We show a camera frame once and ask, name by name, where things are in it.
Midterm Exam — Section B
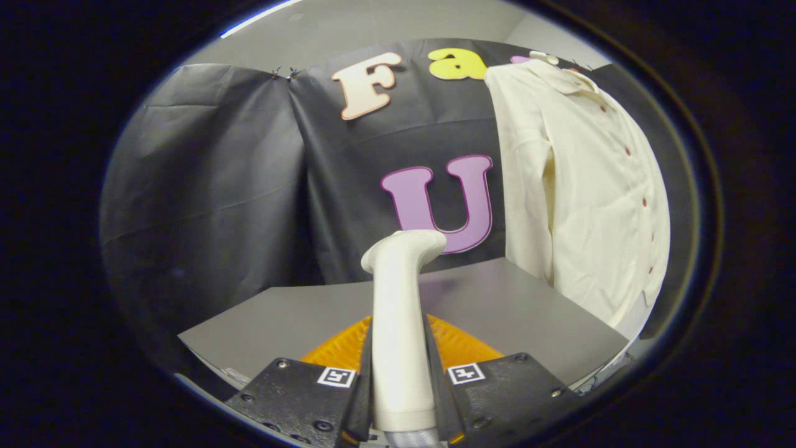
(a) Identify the white ironing board panel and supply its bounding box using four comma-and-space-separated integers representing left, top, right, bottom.
613, 292, 654, 340

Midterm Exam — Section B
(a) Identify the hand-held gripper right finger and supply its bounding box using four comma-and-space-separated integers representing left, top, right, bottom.
423, 314, 582, 446

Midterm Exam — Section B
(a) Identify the cream button shirt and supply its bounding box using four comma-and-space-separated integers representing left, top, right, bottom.
484, 59, 671, 330

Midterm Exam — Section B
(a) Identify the black backdrop cloth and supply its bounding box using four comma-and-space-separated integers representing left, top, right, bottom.
99, 37, 697, 340

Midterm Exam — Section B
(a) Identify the grey top white cabinet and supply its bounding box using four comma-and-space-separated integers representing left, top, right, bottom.
177, 257, 630, 390

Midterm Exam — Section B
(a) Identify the white garment steamer head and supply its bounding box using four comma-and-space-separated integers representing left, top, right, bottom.
361, 230, 448, 433

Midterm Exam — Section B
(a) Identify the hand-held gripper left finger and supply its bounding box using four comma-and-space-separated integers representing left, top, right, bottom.
224, 317, 374, 448

